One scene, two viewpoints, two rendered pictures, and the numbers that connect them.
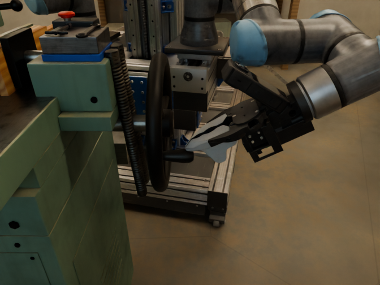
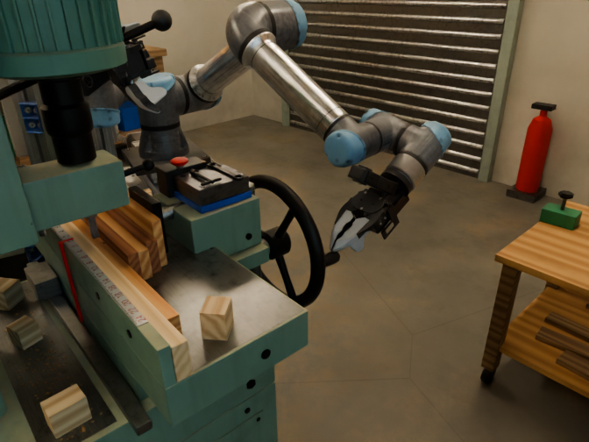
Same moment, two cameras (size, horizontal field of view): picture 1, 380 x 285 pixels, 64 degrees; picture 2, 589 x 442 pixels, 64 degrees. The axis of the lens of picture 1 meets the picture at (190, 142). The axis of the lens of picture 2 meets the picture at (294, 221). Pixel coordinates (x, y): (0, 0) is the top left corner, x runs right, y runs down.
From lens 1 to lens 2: 0.62 m
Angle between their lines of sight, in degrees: 36
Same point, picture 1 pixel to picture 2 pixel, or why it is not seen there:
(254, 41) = (358, 146)
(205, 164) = not seen: hidden behind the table
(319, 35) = (387, 131)
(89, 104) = (244, 243)
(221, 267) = (284, 407)
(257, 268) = (317, 385)
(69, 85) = (228, 230)
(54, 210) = not seen: hidden behind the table
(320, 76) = (409, 160)
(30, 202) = not seen: hidden behind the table
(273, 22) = (360, 129)
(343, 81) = (424, 160)
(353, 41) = (413, 131)
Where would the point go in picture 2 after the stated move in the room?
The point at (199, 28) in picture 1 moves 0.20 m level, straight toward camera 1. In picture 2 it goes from (171, 137) to (205, 153)
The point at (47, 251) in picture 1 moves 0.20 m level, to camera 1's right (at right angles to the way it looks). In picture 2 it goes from (270, 402) to (353, 345)
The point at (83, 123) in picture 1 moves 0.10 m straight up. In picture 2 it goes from (246, 263) to (243, 210)
